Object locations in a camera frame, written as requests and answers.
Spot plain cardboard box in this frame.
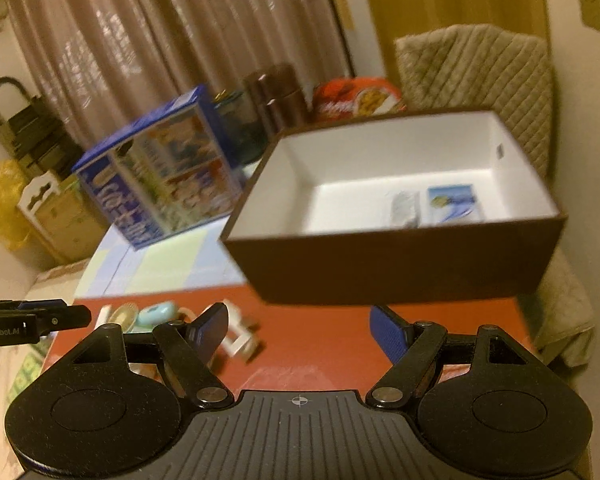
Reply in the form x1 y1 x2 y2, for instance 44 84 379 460
17 170 110 264

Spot blue milk carton box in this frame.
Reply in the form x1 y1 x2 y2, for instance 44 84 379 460
72 85 244 252

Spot beige cloth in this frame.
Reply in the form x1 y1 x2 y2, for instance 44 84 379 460
519 247 597 368

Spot blue and white card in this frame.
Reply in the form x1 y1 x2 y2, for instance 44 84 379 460
426 185 484 224

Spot small beige handheld fan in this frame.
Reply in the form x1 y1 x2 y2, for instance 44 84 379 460
107 301 142 334

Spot beige curtain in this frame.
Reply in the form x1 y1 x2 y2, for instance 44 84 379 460
2 0 353 148

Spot red snack bag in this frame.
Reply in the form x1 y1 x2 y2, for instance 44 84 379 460
312 76 407 122

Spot small white packet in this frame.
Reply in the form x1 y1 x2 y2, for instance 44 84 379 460
390 191 422 229

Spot dark bag with handle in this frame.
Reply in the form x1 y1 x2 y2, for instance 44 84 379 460
0 76 83 177

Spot red cardboard sheet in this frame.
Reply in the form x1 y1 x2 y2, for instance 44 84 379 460
44 285 537 403

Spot green glass jar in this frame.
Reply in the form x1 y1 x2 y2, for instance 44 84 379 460
214 89 268 167

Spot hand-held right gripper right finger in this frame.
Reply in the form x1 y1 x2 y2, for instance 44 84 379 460
369 305 531 408

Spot yellow plastic bag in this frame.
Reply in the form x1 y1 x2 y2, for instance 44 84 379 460
0 159 32 252

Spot brown cardboard box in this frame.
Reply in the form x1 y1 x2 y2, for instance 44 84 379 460
221 107 569 306

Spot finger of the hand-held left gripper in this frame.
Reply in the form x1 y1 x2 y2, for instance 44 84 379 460
30 305 92 336
0 298 70 317

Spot quilted beige bag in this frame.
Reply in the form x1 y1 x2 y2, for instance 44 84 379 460
394 25 554 177

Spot white bottle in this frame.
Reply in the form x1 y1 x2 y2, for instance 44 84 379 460
219 300 263 362

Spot light blue oval device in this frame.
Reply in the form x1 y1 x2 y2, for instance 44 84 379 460
137 302 179 334

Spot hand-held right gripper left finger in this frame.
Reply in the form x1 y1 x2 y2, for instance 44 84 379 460
72 302 231 408

